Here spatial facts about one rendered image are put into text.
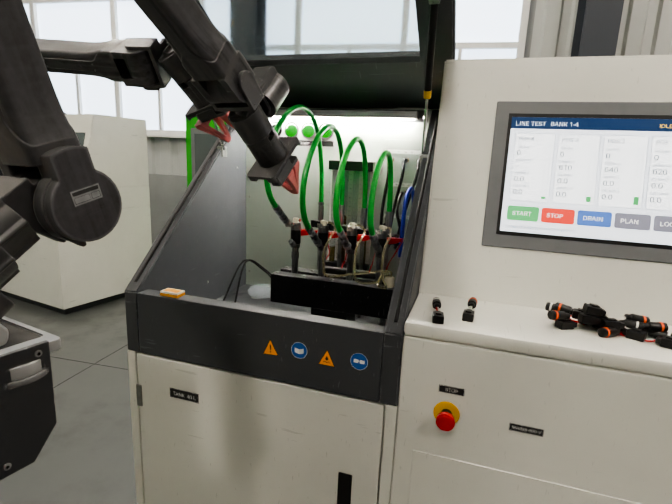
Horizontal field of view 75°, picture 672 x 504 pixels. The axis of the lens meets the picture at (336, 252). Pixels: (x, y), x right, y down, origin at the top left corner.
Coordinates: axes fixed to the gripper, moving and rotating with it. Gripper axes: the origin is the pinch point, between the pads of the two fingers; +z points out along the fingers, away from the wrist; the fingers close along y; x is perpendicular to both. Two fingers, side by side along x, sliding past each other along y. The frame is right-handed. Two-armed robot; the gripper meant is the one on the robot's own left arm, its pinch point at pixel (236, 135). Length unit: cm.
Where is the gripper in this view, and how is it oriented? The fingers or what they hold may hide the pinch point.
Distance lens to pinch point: 97.7
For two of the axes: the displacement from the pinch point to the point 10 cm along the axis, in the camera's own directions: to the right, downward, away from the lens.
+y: -8.5, 1.0, 5.2
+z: 4.7, 6.0, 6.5
